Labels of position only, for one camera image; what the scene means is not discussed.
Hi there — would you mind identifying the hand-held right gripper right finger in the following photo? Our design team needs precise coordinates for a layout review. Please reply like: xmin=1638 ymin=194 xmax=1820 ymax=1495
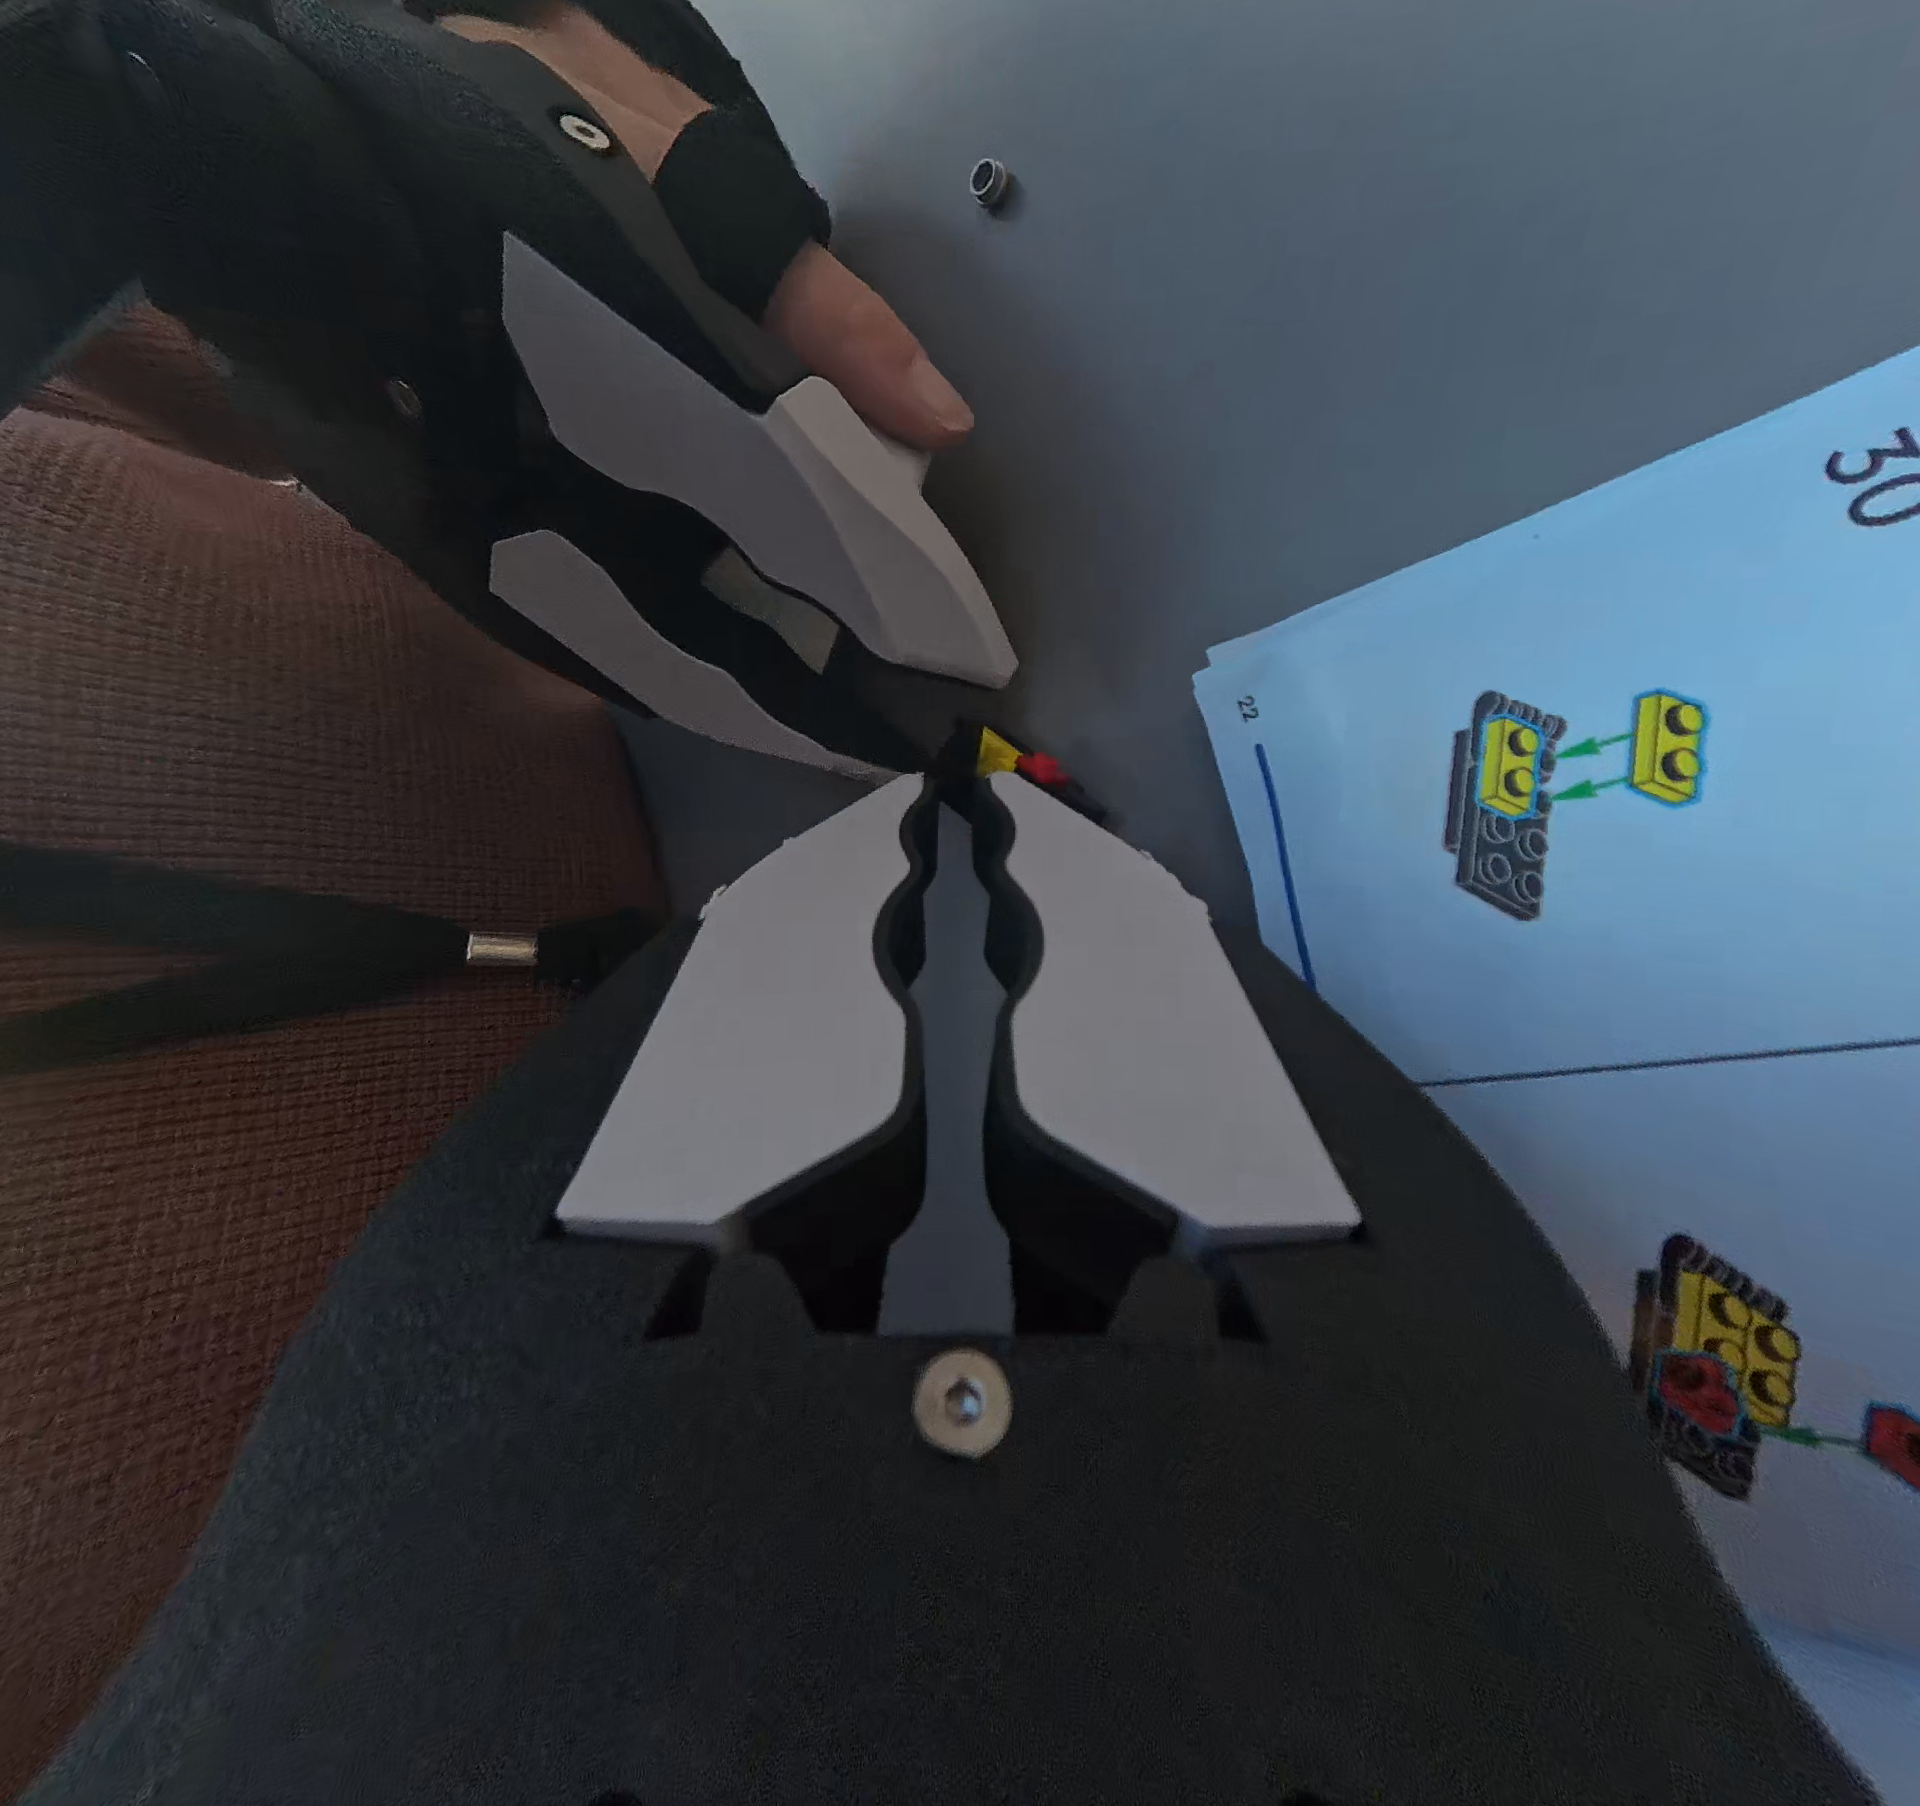
xmin=972 ymin=772 xmax=1366 ymax=1333

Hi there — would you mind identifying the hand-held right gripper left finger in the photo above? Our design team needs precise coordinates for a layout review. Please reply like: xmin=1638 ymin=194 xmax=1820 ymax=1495
xmin=552 ymin=769 xmax=946 ymax=1333

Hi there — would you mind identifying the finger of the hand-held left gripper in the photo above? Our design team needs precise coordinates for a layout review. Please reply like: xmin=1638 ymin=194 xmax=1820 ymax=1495
xmin=488 ymin=529 xmax=905 ymax=785
xmin=499 ymin=231 xmax=1025 ymax=687

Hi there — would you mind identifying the small yellow red brick assembly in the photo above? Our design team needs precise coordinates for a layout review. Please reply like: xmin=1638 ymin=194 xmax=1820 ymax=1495
xmin=935 ymin=722 xmax=1120 ymax=826

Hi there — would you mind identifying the grey desk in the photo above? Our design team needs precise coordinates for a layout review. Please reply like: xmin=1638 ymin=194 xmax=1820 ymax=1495
xmin=393 ymin=0 xmax=1920 ymax=1332

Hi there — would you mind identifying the person's left hand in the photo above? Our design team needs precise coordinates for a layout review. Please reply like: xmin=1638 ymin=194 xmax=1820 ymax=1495
xmin=435 ymin=12 xmax=980 ymax=454

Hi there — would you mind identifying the person's torso in brown sweater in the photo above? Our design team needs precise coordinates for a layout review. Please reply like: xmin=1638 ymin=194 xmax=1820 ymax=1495
xmin=0 ymin=307 xmax=672 ymax=1806

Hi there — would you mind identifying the blue brick instruction booklet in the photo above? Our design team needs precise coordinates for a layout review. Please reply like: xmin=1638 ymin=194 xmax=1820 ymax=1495
xmin=1192 ymin=344 xmax=1920 ymax=1711

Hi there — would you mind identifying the black strap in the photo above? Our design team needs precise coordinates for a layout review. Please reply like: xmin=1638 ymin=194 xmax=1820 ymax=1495
xmin=0 ymin=842 xmax=666 ymax=1076

